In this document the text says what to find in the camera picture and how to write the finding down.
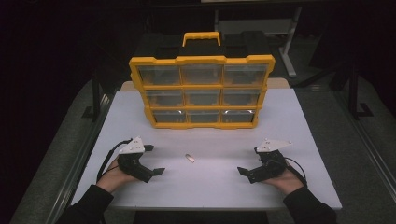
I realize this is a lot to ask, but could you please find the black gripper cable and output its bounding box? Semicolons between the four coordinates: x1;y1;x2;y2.
275;156;309;189
95;138;134;184

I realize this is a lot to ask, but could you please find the metal floor rail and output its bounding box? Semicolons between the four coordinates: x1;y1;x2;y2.
334;89;396;201
46;92;115;224

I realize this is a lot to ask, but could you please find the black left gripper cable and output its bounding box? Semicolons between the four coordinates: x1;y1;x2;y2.
95;138;134;184

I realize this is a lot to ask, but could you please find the black metal stand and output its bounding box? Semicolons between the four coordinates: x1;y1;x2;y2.
81;72;104;121
347;63;375;121

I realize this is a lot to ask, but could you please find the yellow black organizer cabinet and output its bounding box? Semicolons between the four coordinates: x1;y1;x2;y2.
128;31;276;131

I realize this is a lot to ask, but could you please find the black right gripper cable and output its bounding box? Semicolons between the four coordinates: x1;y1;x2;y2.
275;156;309;189

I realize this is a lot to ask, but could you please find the set of clear drawers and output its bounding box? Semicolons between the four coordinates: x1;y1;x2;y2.
137;63;269;124

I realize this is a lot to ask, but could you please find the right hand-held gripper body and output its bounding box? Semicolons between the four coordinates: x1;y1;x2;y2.
247;138;293;185

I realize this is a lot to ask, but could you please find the clear plastic organizer drawer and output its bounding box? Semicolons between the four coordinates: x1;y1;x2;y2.
145;90;184;108

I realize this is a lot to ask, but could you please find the person's left hand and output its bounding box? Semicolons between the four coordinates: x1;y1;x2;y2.
96;157;140;194

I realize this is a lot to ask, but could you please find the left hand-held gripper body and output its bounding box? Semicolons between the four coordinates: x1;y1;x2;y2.
116;135;154;184

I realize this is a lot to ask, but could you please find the white desk with metal legs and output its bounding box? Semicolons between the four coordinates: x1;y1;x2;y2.
213;6;304;78

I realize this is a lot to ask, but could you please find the person's right hand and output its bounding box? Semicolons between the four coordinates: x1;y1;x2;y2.
263;167;304;196

